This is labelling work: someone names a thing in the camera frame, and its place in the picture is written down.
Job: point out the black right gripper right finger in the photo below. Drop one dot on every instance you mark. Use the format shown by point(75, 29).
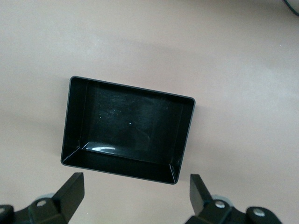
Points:
point(198, 198)

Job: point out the black plastic box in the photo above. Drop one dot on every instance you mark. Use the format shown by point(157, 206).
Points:
point(128, 126)

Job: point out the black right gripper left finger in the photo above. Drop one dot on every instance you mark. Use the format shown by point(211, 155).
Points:
point(67, 198)

